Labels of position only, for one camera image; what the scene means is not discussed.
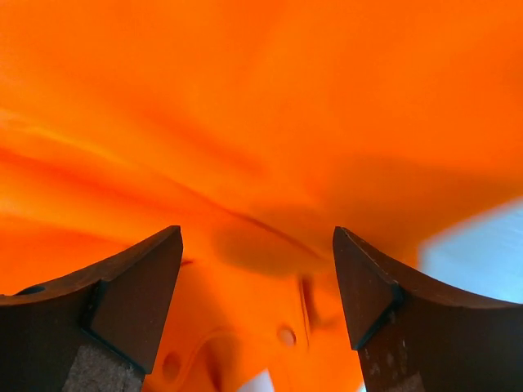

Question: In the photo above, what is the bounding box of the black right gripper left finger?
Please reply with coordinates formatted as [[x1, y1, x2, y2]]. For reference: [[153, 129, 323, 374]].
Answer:
[[1, 226, 183, 391]]

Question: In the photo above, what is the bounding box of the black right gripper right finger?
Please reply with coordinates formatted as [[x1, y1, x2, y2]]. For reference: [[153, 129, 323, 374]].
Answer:
[[333, 227, 522, 391]]

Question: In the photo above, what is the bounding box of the orange zip-up jacket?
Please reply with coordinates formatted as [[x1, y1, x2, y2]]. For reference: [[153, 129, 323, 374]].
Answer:
[[1, 1, 522, 391]]

